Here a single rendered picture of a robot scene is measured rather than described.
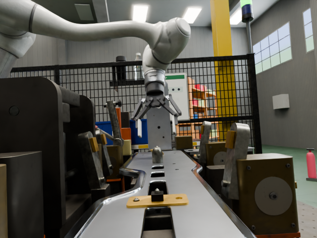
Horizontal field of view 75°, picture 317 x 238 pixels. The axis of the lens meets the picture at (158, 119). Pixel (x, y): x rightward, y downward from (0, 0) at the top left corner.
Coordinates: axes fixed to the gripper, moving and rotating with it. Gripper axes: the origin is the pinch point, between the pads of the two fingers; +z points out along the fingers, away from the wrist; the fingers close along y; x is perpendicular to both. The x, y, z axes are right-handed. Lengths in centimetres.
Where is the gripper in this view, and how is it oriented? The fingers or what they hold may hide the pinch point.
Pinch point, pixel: (156, 132)
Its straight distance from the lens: 79.9
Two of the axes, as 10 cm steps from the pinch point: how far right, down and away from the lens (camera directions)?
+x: 1.8, 3.7, 9.1
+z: 0.4, 9.2, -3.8
